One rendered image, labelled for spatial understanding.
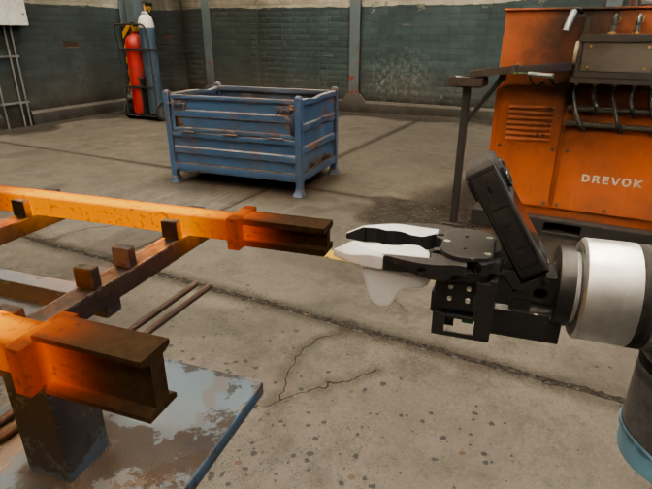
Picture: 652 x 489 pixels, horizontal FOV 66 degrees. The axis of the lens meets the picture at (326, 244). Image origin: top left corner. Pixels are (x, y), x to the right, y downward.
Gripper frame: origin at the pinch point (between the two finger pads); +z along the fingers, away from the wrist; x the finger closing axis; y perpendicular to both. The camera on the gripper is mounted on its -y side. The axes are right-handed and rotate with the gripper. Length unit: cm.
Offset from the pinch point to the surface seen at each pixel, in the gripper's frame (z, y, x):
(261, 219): 9.4, -1.2, -1.1
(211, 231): 15.0, 0.6, -1.6
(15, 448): 37.0, 26.4, -13.4
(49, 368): 13.0, 1.0, -25.2
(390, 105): 140, 82, 708
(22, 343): 13.5, -1.4, -26.1
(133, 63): 463, 22, 558
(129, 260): 18.4, 0.6, -10.5
